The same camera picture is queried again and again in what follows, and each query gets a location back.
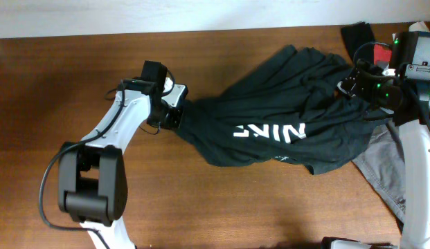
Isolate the black Nike t-shirt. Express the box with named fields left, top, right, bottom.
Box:
left=177, top=46, right=386, bottom=174

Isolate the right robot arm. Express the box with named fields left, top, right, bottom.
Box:
left=338, top=31, right=430, bottom=248

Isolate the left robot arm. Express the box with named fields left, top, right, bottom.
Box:
left=58, top=77, right=188, bottom=248

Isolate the red garment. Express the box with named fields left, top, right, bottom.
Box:
left=373, top=44, right=392, bottom=68

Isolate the black garment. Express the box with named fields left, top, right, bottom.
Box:
left=341, top=22, right=375, bottom=62

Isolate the white garment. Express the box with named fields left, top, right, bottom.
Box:
left=409, top=21, right=430, bottom=33

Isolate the grey garment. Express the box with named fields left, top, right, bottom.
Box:
left=352, top=122, right=406, bottom=222

